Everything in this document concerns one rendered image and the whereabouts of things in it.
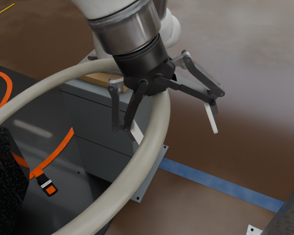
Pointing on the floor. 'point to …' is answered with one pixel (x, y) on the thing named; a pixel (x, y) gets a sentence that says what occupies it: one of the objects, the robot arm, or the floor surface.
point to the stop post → (285, 216)
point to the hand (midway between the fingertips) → (177, 134)
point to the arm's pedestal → (105, 130)
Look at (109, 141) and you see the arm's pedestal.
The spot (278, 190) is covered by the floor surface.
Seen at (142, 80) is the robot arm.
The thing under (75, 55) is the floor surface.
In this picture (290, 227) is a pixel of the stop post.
